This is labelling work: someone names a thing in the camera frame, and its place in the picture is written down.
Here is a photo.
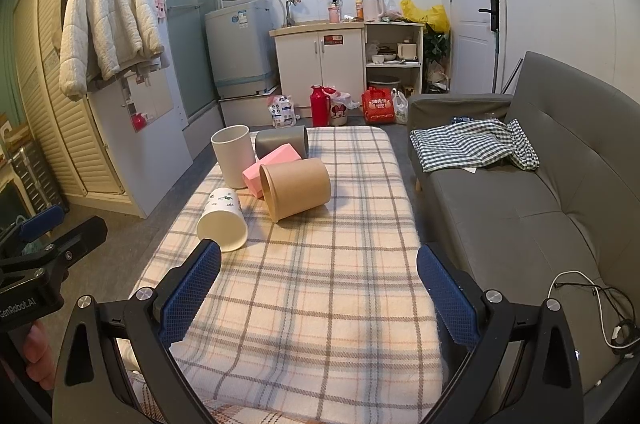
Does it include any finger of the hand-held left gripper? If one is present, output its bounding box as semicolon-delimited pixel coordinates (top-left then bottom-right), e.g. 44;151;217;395
0;206;67;261
27;215;109;283

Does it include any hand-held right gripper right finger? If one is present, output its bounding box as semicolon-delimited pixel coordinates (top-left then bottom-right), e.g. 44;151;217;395
416;243;586;424

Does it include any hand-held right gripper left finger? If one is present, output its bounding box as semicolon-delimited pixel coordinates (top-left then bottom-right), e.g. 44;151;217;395
52;238;223;424

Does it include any white leaf-print cup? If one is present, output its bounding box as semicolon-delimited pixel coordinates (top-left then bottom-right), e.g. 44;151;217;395
196;187;249;253

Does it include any plain white cup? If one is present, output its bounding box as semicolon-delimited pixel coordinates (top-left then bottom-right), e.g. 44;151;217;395
211;125;251;190

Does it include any brown paper cup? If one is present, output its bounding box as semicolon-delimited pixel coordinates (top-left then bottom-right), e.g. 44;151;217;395
258;157;332;223

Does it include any grey cup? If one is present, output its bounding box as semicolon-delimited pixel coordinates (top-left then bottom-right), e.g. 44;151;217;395
255;125;310;160

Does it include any person's left hand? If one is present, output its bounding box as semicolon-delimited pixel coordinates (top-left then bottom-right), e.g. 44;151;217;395
22;321;57;394

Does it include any silver suitcase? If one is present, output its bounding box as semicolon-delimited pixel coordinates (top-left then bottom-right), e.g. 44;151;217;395
0;138;67;225

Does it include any white cabinet panel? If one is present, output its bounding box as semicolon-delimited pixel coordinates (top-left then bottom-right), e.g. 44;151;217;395
89;68;194;219

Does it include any louvered wardrobe door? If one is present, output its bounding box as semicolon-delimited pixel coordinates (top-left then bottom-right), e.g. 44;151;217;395
9;0;127;217

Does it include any grey sofa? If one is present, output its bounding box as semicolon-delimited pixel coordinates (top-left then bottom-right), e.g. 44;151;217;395
407;51;640;402

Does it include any plaid tablecloth table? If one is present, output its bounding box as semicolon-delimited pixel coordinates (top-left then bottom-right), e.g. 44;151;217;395
127;125;449;424

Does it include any green checked cloth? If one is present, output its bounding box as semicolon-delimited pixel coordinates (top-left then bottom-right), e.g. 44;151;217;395
410;118;541;175

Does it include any pink box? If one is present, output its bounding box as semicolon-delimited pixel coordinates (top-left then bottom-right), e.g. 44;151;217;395
242;143;301;200

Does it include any white plastic bag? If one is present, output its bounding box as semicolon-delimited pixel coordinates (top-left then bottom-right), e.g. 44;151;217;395
392;88;410;125

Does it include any white and blue packet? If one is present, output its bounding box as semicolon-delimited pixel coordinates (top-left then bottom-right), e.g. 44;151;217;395
269;94;297;129

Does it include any red gift bag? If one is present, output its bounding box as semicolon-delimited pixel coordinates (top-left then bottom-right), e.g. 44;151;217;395
361;86;397;125

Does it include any white puffer jacket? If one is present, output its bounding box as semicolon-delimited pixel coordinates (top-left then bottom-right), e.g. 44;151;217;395
59;0;166;101

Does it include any cartoon print bag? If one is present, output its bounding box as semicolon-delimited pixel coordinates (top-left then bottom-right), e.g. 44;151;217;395
327;91;352;127

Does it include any red thermos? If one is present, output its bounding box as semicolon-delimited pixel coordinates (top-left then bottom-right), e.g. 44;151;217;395
310;85;332;128

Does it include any white open shelf unit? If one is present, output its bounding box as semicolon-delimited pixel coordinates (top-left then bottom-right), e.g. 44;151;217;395
363;21;426;96

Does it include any grey washing machine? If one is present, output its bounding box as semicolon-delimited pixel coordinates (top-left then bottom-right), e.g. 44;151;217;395
204;0;280;100

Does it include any green plant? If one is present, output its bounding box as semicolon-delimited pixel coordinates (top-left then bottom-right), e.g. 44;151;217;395
423;31;451;61

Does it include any white sink cabinet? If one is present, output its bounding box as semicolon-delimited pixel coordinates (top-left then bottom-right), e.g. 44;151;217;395
269;21;366;109

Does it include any yellow plastic bag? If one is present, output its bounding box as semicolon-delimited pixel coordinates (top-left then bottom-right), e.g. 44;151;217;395
399;0;451;33

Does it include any white electric kettle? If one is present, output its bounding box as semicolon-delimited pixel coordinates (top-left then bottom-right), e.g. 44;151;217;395
361;0;389;24

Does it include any white cable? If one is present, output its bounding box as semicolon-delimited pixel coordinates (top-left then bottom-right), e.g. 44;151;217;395
547;271;632;351

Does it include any black cable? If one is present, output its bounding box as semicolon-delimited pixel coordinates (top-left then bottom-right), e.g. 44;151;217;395
554;281;640;357

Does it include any black door handle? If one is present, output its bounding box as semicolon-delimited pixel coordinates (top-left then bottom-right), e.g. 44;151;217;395
478;0;501;30

